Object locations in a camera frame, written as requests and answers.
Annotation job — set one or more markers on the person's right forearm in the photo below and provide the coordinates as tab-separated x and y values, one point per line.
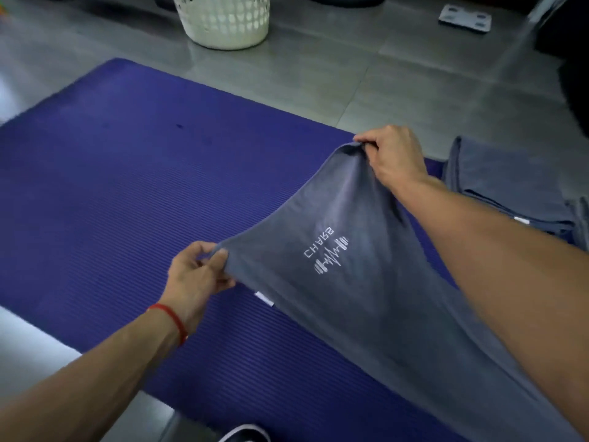
506	280

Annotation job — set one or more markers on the white perforated laundry basket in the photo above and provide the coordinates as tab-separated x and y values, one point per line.
225	22

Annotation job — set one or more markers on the white upright post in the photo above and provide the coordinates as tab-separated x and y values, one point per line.
547	6

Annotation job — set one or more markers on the person's left hand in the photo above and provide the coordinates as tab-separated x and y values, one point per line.
193	285

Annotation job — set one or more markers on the white bathroom scale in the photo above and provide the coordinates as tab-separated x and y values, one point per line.
465	18

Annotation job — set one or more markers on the black and white sneaker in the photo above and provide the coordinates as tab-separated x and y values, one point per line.
244	435

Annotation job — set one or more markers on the person's left forearm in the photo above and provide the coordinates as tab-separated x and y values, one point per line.
83	391

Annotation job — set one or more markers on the person's right hand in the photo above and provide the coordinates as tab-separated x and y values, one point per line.
398	156

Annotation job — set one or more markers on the purple ribbed mat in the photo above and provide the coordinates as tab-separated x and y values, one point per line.
115	179

